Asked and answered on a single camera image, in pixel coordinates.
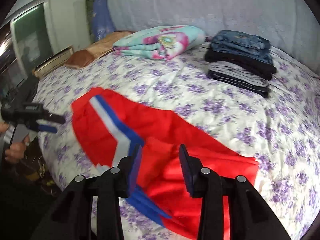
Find red pants with blue stripe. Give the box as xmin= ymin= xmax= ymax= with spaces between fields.
xmin=71 ymin=87 xmax=259 ymax=239

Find folded blue jeans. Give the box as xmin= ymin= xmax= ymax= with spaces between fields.
xmin=210 ymin=30 xmax=273 ymax=65

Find wooden headboard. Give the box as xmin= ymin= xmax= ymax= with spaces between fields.
xmin=33 ymin=46 xmax=74 ymax=79

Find white lace cover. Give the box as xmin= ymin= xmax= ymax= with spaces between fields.
xmin=107 ymin=0 xmax=319 ymax=73

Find left hand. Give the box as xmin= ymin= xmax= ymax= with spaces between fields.
xmin=1 ymin=122 xmax=30 ymax=164

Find purple floral bed sheet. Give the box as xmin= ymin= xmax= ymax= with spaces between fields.
xmin=34 ymin=46 xmax=319 ymax=239

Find folded black pants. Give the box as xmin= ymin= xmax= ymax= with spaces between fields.
xmin=204 ymin=49 xmax=277 ymax=81

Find window with white frame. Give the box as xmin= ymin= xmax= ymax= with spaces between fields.
xmin=9 ymin=0 xmax=59 ymax=77

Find folded teal pink floral quilt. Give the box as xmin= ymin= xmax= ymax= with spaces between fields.
xmin=113 ymin=25 xmax=206 ymax=61

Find brown satin pillow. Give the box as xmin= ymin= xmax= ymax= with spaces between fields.
xmin=65 ymin=31 xmax=132 ymax=69

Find folded navy striped pants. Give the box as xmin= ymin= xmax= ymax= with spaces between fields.
xmin=207 ymin=70 xmax=270 ymax=98

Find folded grey white garment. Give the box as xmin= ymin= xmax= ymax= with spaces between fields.
xmin=208 ymin=61 xmax=269 ymax=87

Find blue patterned cloth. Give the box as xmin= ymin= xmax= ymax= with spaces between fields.
xmin=92 ymin=0 xmax=116 ymax=41

